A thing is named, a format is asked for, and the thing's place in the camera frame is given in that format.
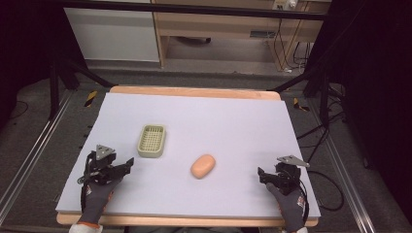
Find cables under desk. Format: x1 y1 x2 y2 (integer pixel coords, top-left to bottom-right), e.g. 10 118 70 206
272 18 313 74

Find black floor cables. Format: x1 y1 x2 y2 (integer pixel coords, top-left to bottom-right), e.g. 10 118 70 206
295 83 349 164

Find metal floor rail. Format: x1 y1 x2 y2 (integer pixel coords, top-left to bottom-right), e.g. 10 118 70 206
0 91 74 225
310 99 387 233

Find black metal stand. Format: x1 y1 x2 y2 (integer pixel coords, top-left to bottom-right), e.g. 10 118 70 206
48 58 115 121
266 68 332 128

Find orange bread roll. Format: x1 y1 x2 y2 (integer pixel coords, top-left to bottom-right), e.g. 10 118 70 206
189 153 217 180

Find white cabinet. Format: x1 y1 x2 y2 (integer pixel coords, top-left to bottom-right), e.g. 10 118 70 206
63 7 160 63

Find person's left hand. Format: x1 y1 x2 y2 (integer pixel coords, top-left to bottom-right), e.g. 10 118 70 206
80 177 123 226

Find white table sheet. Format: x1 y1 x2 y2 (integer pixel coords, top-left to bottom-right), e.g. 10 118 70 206
54 92 322 219

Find right hand-held gripper cable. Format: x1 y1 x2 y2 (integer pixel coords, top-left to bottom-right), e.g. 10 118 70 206
298 170 345 225

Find wooden table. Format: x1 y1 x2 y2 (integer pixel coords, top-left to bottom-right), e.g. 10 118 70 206
55 84 320 228

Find person's right hand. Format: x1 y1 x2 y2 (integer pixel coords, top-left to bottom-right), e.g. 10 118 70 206
265 182 308 233

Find black frame bar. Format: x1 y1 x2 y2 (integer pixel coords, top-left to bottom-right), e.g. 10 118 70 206
57 0 328 21

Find white power strip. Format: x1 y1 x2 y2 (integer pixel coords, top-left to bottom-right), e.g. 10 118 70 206
272 0 298 11

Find yellow black tape marker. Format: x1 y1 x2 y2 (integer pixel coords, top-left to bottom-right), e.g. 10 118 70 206
84 90 99 109
292 97 311 113

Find wooden desk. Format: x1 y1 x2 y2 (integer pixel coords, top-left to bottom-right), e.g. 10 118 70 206
151 0 332 71

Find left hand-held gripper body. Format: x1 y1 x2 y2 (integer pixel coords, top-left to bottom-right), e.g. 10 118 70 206
85 144 119 186

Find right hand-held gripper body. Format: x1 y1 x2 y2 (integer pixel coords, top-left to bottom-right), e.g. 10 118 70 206
273 154 311 196

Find pale green soap dish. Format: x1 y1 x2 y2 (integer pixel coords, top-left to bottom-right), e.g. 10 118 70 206
136 123 167 159

